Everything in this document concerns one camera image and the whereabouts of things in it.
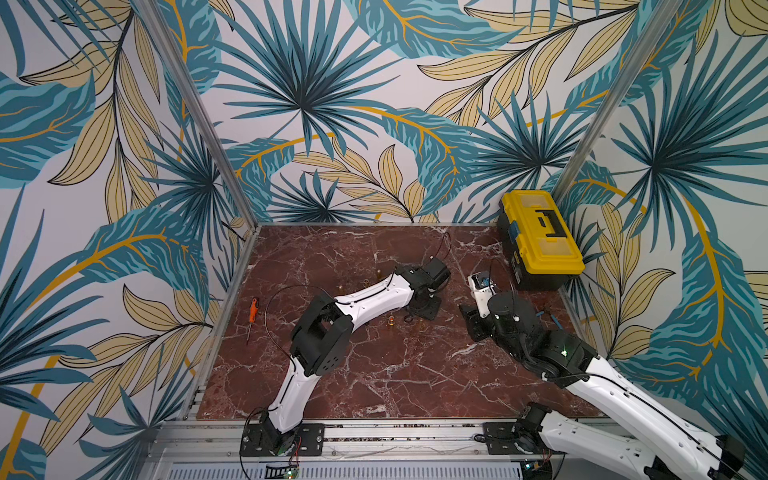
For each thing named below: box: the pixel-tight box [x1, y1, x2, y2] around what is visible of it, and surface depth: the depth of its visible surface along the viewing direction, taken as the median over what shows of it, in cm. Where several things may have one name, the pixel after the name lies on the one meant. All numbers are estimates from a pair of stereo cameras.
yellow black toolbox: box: [498, 190, 586, 291], surface depth 98 cm
